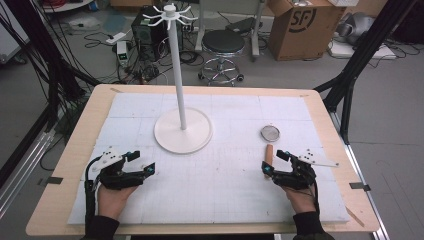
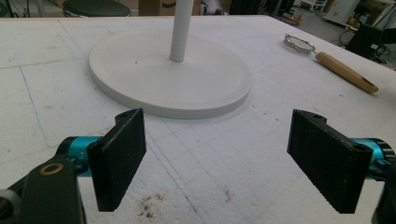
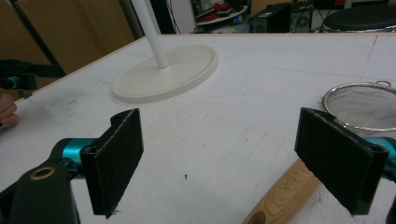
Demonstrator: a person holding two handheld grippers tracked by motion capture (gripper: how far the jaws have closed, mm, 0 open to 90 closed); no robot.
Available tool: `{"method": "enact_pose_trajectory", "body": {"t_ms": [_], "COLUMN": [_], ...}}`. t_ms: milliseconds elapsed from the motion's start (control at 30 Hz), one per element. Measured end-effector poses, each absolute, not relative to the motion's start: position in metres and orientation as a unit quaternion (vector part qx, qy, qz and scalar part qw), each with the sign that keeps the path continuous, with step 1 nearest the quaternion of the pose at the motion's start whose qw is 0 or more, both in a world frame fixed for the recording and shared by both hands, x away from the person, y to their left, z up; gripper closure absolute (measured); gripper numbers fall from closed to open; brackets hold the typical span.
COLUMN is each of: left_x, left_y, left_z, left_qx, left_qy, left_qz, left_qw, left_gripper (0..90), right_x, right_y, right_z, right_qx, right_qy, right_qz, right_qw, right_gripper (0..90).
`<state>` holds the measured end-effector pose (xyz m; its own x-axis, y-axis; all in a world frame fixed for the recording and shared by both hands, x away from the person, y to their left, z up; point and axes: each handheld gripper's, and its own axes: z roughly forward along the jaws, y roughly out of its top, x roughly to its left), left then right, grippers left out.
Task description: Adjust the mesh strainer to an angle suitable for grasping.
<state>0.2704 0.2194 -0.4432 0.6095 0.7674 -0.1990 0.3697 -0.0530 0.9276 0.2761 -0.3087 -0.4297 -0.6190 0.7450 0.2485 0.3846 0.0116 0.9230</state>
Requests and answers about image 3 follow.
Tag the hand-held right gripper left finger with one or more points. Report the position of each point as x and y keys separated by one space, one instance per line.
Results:
x=115 y=161

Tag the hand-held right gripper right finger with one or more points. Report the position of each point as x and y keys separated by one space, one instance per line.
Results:
x=339 y=158

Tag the white gridded mat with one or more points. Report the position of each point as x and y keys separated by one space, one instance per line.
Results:
x=236 y=124

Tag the white hook rack stand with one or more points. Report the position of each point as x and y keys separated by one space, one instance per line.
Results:
x=162 y=81

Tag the black metal stand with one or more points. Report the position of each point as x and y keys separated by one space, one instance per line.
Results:
x=37 y=40

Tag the black round stool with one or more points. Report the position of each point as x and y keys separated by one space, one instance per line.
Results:
x=361 y=17

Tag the black computer tower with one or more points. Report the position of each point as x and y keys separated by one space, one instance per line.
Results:
x=271 y=18

